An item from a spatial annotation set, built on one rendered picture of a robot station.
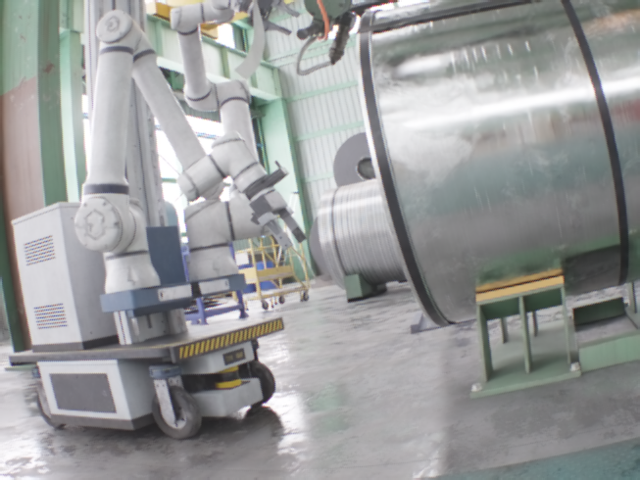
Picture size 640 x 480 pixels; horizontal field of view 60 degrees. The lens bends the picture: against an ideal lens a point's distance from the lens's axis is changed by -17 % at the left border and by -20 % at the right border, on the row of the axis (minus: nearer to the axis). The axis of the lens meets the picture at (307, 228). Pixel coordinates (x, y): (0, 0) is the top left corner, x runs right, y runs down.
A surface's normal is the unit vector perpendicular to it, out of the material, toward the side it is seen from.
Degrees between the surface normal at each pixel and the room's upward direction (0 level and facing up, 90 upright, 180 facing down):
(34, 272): 90
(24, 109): 90
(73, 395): 90
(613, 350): 90
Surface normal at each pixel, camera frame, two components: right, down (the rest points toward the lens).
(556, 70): -0.40, -0.18
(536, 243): -0.19, 0.61
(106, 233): 0.05, 0.09
